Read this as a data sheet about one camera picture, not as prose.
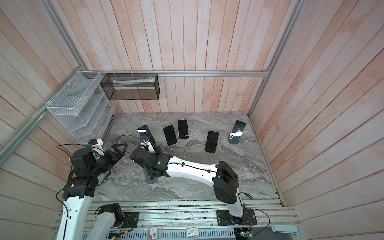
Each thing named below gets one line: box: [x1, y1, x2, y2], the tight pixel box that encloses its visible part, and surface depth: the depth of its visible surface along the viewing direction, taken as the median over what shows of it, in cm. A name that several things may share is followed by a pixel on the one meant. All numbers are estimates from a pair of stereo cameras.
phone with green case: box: [204, 131, 219, 153], surface depth 95 cm
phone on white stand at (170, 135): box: [163, 125, 178, 146], surface depth 99 cm
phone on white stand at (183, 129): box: [177, 119, 189, 140], surface depth 103 cm
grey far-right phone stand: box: [227, 135, 241, 145], surface depth 101 cm
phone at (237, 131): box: [229, 120, 246, 142], surface depth 100 cm
